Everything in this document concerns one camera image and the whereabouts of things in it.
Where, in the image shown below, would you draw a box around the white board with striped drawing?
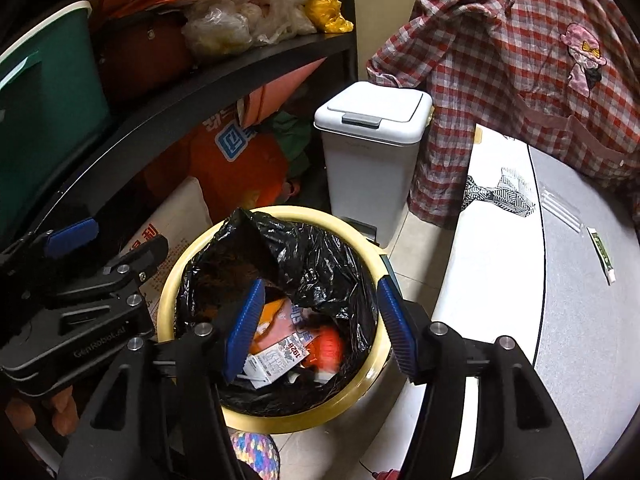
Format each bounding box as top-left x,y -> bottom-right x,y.
430,122 -> 547,480

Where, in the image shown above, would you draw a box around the clear straw wrappers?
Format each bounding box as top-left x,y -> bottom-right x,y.
542,190 -> 583,233

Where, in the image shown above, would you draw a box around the black plastic bin liner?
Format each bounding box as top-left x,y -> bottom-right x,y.
175,208 -> 381,417

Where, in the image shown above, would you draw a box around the yellow plastic bag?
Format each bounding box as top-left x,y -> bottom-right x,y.
304,0 -> 355,34

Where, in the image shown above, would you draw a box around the colourful knitted slipper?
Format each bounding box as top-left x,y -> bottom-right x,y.
229,430 -> 279,480

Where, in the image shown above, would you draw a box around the pile of clear plastic bags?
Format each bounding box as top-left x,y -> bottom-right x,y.
181,0 -> 341,56

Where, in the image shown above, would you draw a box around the white printed carton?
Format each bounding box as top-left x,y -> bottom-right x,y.
244,337 -> 307,391

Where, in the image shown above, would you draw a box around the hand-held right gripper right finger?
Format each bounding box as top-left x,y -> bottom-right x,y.
376,276 -> 585,480

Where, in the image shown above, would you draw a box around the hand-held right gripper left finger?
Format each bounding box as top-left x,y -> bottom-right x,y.
56,279 -> 267,480

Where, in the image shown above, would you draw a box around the yellow round waste basket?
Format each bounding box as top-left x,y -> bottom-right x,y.
156,205 -> 401,436

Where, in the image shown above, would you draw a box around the dark brown round container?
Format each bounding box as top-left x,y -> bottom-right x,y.
97,15 -> 196,106

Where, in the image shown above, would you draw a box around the orange sack with blue label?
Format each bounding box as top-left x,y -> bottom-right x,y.
145,105 -> 291,211

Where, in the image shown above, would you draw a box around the white sack with red print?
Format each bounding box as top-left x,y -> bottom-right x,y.
117,175 -> 213,321

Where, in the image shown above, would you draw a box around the orange snack packet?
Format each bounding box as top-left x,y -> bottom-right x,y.
250,297 -> 321,356

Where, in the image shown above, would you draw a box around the red checked smock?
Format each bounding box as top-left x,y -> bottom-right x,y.
366,0 -> 640,228

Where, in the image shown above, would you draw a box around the white pedal bin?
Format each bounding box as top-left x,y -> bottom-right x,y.
313,81 -> 434,248

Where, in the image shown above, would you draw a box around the grey table mat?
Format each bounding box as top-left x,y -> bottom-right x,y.
527,145 -> 640,478

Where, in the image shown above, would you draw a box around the black shelf rack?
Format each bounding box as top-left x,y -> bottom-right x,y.
0,0 -> 358,281

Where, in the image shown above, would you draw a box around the green and white small packet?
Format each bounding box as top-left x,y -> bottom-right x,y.
586,226 -> 617,287

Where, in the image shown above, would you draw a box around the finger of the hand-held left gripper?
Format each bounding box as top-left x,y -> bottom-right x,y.
45,234 -> 170,314
0,216 -> 101,306

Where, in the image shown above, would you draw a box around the salmon cardboard box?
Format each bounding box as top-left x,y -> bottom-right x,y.
240,57 -> 328,128

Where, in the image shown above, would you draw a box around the green cloth bag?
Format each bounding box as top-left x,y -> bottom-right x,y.
272,110 -> 313,181

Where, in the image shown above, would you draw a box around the person's left hand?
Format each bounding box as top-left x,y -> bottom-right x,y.
5,385 -> 77,435

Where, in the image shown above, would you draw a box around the green storage bin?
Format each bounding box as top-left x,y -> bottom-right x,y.
0,0 -> 113,231

